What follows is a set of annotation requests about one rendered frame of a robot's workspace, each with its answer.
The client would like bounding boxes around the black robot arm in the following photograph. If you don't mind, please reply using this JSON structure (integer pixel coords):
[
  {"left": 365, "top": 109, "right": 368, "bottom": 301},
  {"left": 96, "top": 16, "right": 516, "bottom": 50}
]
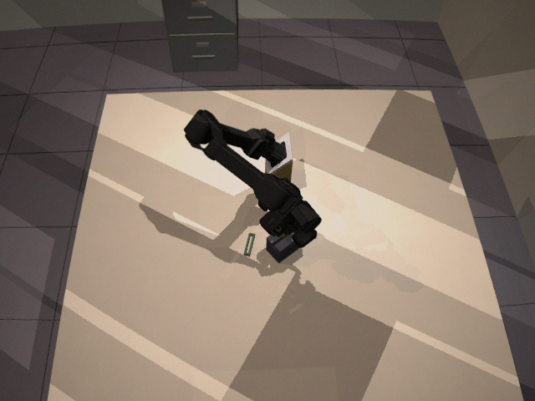
[{"left": 184, "top": 109, "right": 322, "bottom": 237}]

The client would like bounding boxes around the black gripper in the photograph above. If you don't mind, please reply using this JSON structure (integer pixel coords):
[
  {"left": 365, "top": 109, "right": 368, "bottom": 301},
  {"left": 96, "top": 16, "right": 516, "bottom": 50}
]
[{"left": 258, "top": 201, "right": 318, "bottom": 248}]

